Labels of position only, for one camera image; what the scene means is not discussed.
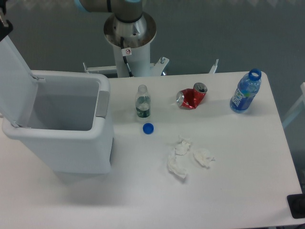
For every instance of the crumpled white tissue lower left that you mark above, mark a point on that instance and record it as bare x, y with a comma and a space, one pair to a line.
174, 168

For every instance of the white table support frame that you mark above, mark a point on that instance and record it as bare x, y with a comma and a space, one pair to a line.
126, 69

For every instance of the white frame at right edge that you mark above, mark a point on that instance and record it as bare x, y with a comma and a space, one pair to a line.
295, 109

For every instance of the crushed red soda can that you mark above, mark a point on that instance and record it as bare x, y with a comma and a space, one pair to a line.
190, 98

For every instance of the white plastic trash can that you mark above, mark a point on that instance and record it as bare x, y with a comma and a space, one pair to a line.
70, 125

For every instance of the white trash can lid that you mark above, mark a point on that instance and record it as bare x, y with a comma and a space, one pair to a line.
18, 85

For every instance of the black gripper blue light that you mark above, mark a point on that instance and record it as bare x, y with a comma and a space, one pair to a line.
6, 27

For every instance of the crumpled white tissue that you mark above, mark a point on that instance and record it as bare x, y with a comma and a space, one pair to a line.
174, 168
182, 146
204, 157

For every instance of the blue plastic water bottle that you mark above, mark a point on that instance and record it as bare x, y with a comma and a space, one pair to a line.
246, 90

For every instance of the blue bottle cap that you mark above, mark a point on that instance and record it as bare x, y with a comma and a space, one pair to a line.
148, 128

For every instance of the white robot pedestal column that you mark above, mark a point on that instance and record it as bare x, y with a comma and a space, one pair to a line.
131, 41

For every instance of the crumpled white tissue right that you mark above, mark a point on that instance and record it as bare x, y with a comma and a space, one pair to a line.
204, 157

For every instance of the black device at table corner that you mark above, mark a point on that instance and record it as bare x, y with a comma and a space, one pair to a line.
296, 204

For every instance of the crumpled white tissue upper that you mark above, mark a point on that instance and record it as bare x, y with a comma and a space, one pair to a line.
182, 146

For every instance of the clear green-label plastic bottle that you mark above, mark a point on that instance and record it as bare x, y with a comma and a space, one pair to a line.
143, 102

